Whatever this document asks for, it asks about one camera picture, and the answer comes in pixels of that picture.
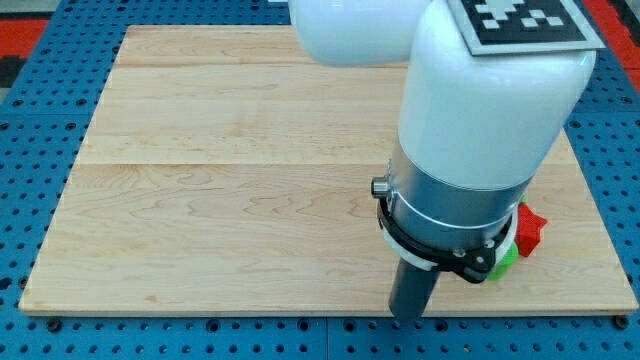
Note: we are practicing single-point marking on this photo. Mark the black white fiducial marker tag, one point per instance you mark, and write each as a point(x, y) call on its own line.
point(509, 27)

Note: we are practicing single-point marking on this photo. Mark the red star block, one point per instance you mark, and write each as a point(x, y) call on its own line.
point(529, 231)

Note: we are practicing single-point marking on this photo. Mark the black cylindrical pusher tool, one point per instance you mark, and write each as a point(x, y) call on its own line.
point(411, 291)

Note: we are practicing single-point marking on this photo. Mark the wooden board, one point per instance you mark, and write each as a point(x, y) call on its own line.
point(224, 174)

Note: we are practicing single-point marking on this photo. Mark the green block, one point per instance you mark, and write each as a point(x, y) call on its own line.
point(503, 267)

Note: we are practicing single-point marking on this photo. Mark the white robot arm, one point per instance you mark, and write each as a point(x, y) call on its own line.
point(489, 87)

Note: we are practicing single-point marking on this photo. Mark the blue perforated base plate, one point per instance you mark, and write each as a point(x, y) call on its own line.
point(43, 122)

